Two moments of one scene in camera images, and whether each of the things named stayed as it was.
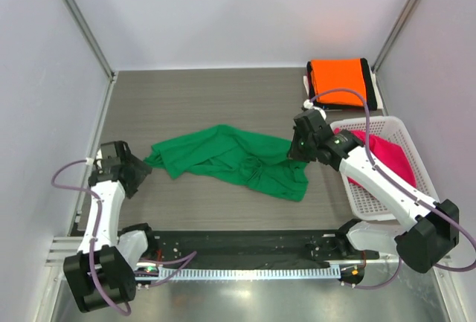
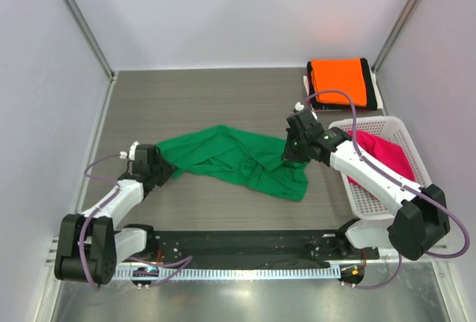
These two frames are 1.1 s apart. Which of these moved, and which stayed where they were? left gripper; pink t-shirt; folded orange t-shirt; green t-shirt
Moved: left gripper
Stayed: pink t-shirt; folded orange t-shirt; green t-shirt
